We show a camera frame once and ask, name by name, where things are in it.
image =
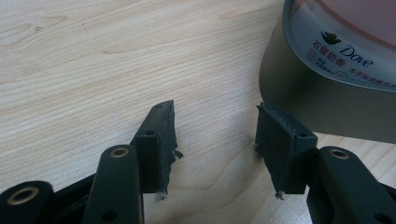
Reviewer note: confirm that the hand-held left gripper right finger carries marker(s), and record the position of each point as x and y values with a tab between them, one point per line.
286	149

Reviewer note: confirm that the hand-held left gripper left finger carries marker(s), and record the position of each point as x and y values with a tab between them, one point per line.
155	149

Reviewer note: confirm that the pink lidded cream jar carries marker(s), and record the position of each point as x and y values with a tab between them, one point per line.
330	77

